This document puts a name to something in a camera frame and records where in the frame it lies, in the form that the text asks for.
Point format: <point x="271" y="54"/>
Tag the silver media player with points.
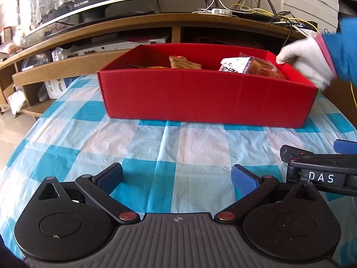
<point x="117" y="46"/>

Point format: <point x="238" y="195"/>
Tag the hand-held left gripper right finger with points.
<point x="242" y="178"/>

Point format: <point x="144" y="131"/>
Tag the red cardboard box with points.
<point x="206" y="97"/>

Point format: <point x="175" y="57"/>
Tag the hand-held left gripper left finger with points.
<point x="111" y="176"/>

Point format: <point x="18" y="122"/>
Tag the blue checked tablecloth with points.
<point x="156" y="150"/>

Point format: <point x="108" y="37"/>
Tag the person's right forearm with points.
<point x="345" y="50"/>

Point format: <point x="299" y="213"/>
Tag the white and red snack packet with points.
<point x="233" y="64"/>

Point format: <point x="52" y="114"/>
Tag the white carton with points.
<point x="60" y="88"/>

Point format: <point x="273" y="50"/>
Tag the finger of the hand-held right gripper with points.
<point x="345" y="146"/>
<point x="295" y="152"/>

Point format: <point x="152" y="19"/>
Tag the black router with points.
<point x="305" y="25"/>

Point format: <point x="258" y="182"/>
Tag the person's right hand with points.
<point x="309" y="58"/>

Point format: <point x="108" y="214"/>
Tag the clear plastic bag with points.
<point x="58" y="54"/>

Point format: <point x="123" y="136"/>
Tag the white and purple snack packet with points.
<point x="266" y="69"/>

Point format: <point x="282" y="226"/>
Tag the white power strip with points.
<point x="221" y="11"/>

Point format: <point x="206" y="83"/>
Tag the wooden television stand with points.
<point x="92" y="61"/>

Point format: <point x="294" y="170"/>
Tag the orange-brown snack packet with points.
<point x="184" y="62"/>

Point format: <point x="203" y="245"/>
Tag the yellow snack packet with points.
<point x="156" y="67"/>

